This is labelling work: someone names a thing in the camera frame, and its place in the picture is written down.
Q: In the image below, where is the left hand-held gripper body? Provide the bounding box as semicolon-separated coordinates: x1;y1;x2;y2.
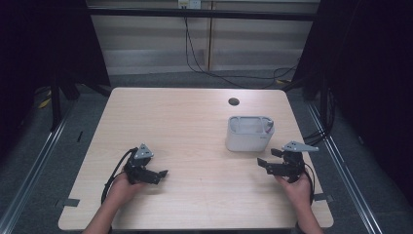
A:
123;142;155;186

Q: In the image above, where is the black metal stand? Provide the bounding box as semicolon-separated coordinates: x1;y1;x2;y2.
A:
49;76;63;133

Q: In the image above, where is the person's left hand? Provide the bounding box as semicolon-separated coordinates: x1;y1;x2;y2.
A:
106;172;144;208

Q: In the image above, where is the metal floor rail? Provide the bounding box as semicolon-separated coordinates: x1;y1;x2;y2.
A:
306;102;389;234
0;105;77;234

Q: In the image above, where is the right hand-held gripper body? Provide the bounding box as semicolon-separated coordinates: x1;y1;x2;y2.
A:
275;139;320;184

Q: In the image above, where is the black curtain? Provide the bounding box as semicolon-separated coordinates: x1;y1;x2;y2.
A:
0;0;112;159
291;0;413;199

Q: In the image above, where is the white plastic container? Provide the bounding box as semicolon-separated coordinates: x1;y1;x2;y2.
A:
225;115;276;153

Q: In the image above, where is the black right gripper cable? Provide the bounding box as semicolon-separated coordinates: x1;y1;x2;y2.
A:
303;162;317;207

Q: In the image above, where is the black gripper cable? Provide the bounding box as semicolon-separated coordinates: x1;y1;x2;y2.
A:
303;162;317;207
100;147;139;206

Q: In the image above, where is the black horizontal bar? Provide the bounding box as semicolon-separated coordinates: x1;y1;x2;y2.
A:
87;7;321;22

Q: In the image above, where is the yellow floor object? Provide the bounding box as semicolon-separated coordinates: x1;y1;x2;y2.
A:
36;90;54;110

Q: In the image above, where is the white wall socket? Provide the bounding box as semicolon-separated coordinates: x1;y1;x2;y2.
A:
177;0;203;10

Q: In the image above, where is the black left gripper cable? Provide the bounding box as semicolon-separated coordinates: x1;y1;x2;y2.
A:
100;147;139;206

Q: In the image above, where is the person's right hand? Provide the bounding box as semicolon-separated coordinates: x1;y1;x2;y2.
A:
275;173;313;209

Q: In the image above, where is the black wall cable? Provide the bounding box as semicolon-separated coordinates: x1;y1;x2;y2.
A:
183;16;300;91

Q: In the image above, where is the grey tape strip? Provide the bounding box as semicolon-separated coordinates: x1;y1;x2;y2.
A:
54;197;81;209
313;192;334;204

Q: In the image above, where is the black floor cable bundle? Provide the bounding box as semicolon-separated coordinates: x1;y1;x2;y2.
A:
303;87;336;147

